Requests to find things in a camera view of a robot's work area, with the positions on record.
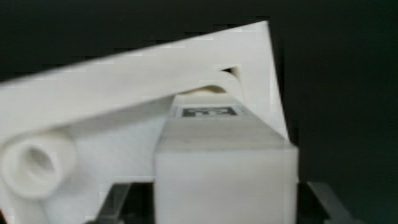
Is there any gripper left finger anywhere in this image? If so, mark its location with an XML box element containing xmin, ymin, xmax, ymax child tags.
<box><xmin>86</xmin><ymin>183</ymin><xmax>132</xmax><ymax>224</ymax></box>

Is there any white desk leg front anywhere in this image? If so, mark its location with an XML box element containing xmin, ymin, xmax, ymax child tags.
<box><xmin>153</xmin><ymin>95</ymin><xmax>299</xmax><ymax>224</ymax></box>

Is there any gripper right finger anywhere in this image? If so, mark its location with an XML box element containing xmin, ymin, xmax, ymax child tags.
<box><xmin>299</xmin><ymin>182</ymin><xmax>363</xmax><ymax>224</ymax></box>

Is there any white desk tabletop tray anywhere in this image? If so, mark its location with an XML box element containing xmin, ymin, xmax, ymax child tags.
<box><xmin>0</xmin><ymin>21</ymin><xmax>289</xmax><ymax>224</ymax></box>

